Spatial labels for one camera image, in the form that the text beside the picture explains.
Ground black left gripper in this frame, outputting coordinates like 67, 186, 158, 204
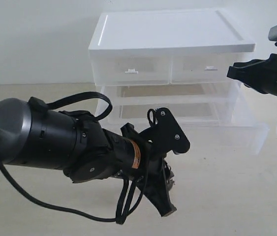
104, 123, 177, 217

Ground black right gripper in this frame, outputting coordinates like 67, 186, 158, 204
227, 54, 277, 96

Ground keys with blue tag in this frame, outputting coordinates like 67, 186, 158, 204
164, 161, 176, 191

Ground clear wide drawer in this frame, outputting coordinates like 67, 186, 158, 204
178, 94, 269, 155

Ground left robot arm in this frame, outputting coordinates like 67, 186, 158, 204
0, 92, 190, 224

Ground clear upper right drawer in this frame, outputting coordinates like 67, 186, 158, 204
171, 53, 244, 84

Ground white plastic drawer cabinet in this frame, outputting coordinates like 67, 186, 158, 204
88, 8, 256, 126

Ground clear upper left drawer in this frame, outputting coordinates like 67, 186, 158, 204
91, 57, 171, 86

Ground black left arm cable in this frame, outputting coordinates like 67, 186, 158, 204
0, 90, 151, 226

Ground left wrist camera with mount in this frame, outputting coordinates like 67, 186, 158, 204
139, 107, 190, 159

